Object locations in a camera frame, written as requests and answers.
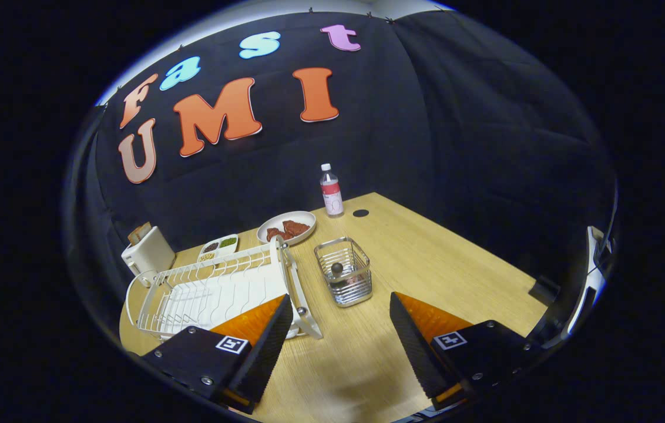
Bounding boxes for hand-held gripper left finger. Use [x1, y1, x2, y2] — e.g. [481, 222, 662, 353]
[140, 294, 295, 415]

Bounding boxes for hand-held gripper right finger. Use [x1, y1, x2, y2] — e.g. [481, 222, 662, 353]
[389, 291, 548, 412]

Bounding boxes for white dish rack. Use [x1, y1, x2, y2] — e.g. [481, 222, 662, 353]
[125, 235, 324, 343]

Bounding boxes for metal wire basket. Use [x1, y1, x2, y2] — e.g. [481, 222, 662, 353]
[314, 236, 374, 308]

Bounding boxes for white divided condiment dish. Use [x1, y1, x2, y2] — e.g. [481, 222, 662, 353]
[197, 234, 239, 264]

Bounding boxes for white plate with meat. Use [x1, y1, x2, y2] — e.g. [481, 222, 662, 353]
[256, 211, 317, 246]

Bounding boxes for small black block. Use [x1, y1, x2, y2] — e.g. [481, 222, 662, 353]
[529, 274, 562, 300]

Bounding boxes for cream toaster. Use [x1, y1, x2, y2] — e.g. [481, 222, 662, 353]
[121, 226, 177, 288]

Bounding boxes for clear bottle with red label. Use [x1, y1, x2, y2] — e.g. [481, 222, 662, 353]
[320, 163, 345, 219]

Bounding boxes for white stand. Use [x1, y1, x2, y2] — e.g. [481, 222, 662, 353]
[560, 226, 608, 340]

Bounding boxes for black backdrop cloth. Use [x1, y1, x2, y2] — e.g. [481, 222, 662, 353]
[65, 11, 618, 306]

